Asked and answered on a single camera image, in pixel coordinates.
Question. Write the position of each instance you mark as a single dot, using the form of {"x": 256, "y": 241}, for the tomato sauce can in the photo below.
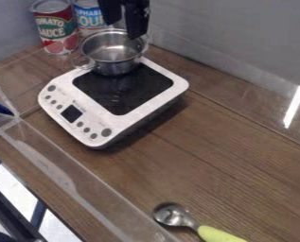
{"x": 55, "y": 25}

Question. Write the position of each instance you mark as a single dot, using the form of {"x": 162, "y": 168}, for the clear acrylic barrier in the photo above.
{"x": 217, "y": 153}

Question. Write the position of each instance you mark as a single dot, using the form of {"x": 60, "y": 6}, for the silver metal pot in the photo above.
{"x": 110, "y": 53}

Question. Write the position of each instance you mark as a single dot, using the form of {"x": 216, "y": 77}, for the spoon with green handle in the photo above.
{"x": 173, "y": 215}

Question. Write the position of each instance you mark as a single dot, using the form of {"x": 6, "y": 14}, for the white and black stove top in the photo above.
{"x": 101, "y": 108}

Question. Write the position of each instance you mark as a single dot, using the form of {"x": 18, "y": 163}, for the blue chair frame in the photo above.
{"x": 20, "y": 229}

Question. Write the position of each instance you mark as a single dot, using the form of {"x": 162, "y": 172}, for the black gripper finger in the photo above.
{"x": 111, "y": 10}
{"x": 137, "y": 13}

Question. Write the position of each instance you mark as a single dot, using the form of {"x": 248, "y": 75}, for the alphabet soup can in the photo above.
{"x": 90, "y": 20}

